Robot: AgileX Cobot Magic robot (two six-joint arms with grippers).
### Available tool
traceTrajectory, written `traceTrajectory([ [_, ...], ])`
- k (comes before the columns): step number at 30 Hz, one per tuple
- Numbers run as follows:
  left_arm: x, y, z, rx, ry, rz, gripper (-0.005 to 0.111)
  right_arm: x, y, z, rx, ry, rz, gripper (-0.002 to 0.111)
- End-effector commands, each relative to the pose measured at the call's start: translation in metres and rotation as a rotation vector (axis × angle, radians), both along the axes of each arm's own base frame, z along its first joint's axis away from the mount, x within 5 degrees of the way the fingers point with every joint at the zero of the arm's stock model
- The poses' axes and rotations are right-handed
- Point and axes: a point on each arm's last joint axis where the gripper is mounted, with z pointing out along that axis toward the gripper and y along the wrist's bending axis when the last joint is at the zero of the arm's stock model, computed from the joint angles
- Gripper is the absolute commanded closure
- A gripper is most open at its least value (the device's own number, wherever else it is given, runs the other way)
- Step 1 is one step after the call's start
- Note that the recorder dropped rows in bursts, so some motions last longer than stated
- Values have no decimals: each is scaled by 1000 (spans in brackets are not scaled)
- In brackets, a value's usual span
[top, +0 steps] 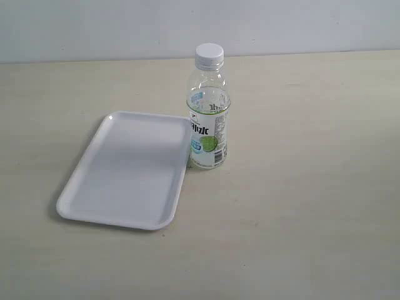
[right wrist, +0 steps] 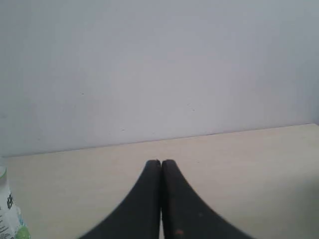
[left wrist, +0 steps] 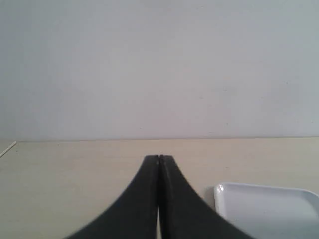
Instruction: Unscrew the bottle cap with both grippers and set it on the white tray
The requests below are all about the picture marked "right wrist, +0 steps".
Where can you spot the clear plastic drink bottle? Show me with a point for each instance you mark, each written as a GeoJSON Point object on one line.
{"type": "Point", "coordinates": [12, 225]}

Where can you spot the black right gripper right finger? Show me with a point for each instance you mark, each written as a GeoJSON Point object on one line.
{"type": "Point", "coordinates": [185, 215]}

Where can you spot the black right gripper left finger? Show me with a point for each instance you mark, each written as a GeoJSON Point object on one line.
{"type": "Point", "coordinates": [138, 215]}

